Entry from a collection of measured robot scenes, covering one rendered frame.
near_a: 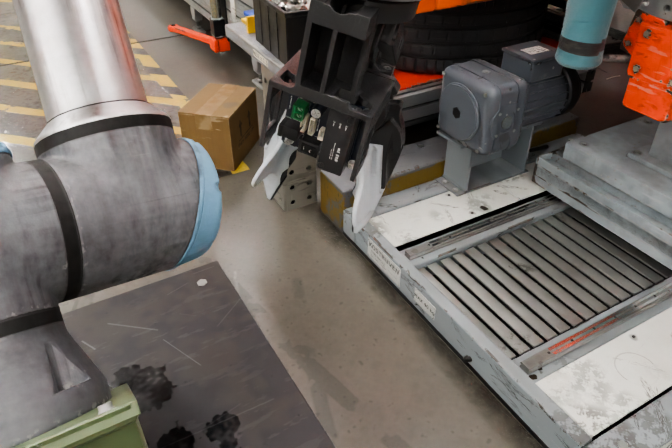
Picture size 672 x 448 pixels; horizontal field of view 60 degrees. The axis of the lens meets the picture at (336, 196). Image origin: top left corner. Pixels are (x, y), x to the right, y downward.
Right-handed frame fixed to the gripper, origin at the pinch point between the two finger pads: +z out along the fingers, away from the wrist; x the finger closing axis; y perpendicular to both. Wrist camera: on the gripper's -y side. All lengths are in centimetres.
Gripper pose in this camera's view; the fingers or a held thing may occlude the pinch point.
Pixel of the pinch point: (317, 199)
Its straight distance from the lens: 50.3
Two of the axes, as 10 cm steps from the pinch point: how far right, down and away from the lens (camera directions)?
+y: -3.2, 5.5, -7.7
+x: 9.2, 3.6, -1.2
